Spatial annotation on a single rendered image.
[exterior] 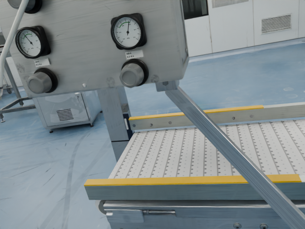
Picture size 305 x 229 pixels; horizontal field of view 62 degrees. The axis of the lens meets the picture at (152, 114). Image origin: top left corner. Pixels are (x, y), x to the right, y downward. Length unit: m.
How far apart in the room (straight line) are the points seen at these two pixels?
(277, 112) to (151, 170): 0.33
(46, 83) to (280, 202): 0.31
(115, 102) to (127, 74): 0.41
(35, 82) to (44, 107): 2.79
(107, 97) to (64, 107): 2.35
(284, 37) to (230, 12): 1.21
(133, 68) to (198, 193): 0.23
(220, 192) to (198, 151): 0.16
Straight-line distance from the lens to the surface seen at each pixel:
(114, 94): 0.68
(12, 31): 0.34
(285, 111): 0.66
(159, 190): 0.43
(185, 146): 0.57
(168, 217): 0.47
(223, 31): 5.55
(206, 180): 0.41
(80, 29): 0.32
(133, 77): 0.28
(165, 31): 0.29
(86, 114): 2.97
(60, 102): 3.03
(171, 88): 0.34
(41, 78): 0.34
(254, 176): 0.33
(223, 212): 0.44
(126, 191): 0.44
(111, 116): 0.71
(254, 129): 0.63
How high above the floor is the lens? 1.10
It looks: 22 degrees down
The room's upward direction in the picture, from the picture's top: 11 degrees counter-clockwise
